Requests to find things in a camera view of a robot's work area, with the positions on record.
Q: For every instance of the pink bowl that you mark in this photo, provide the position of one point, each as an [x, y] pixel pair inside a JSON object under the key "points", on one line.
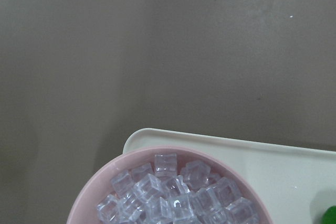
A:
{"points": [[98, 186]]}

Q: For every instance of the beige tray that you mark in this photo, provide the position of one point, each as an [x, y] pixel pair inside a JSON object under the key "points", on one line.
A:
{"points": [[297, 185]]}

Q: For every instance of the pile of ice cubes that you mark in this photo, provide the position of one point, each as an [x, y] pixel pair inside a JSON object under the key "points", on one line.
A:
{"points": [[160, 192]]}

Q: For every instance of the green lime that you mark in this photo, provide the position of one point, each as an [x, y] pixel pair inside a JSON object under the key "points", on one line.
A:
{"points": [[329, 217]]}

